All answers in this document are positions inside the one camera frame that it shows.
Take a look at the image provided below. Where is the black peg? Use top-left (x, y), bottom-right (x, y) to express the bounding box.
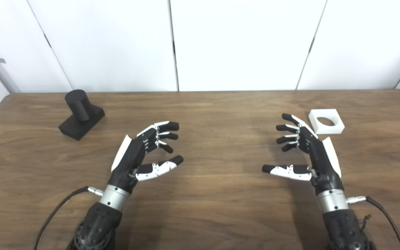
top-left (58, 89), bottom-right (106, 141)

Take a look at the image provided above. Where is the white square piece with hole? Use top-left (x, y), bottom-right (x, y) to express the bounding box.
top-left (308, 109), bottom-right (345, 135)

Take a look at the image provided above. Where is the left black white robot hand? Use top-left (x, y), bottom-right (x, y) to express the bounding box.
top-left (108, 121), bottom-right (184, 195)

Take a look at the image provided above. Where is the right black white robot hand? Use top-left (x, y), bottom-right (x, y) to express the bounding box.
top-left (262, 113), bottom-right (345, 195)

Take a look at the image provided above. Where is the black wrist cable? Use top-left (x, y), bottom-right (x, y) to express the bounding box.
top-left (346, 195), bottom-right (400, 250)
top-left (33, 186), bottom-right (103, 250)

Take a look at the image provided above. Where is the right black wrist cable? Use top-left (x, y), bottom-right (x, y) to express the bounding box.
top-left (346, 195), bottom-right (400, 250)

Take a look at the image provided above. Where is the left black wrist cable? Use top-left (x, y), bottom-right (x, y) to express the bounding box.
top-left (33, 186), bottom-right (103, 250)

